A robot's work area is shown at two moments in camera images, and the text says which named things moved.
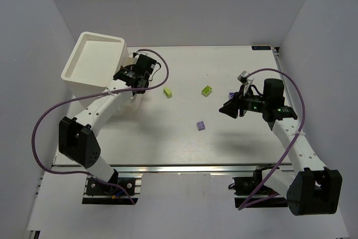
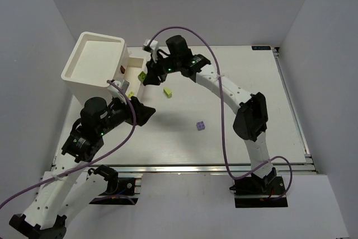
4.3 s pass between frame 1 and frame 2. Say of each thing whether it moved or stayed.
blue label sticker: stayed
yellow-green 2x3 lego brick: moved
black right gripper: moved
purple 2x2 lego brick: stayed
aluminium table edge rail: stayed
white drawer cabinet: stayed
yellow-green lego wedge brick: stayed
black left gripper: moved
